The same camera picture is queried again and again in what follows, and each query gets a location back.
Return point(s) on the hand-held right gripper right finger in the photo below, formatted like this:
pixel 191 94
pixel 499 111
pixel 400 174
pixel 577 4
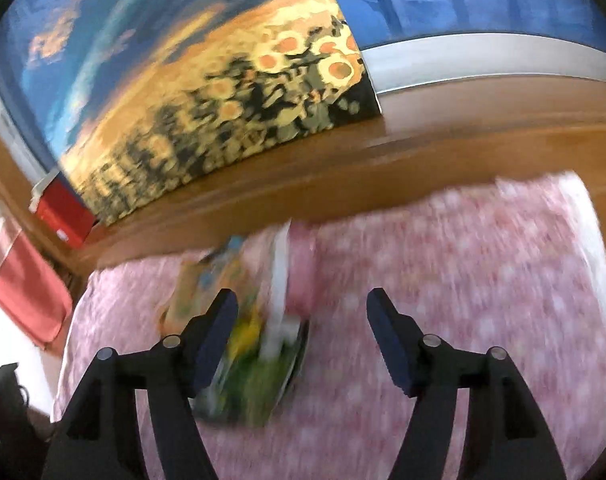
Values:
pixel 390 342

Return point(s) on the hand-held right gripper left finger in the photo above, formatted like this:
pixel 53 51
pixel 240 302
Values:
pixel 213 345

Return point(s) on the green crinkled snack packet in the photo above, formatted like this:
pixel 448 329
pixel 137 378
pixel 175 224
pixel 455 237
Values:
pixel 255 390

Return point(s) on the orange snack packet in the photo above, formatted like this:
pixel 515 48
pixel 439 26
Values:
pixel 203 280

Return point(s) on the blue patterned ceramic plate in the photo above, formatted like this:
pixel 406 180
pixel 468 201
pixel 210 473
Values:
pixel 295 360

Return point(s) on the white pink spout pouch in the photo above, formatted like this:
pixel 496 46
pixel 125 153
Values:
pixel 288 280

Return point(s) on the pink floral blanket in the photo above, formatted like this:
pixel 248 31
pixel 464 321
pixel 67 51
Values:
pixel 458 270

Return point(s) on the wooden window ledge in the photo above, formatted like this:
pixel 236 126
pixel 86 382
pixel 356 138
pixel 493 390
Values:
pixel 383 160

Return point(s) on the pink hanging cloth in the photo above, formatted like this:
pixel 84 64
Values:
pixel 28 300

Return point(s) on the red box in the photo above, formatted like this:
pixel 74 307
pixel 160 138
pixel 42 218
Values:
pixel 63 215

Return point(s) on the dark object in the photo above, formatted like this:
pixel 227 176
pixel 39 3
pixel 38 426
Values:
pixel 8 420

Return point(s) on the sunflower field painting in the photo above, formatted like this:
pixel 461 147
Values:
pixel 183 85

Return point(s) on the blue tinted window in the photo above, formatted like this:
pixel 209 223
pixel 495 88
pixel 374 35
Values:
pixel 458 0

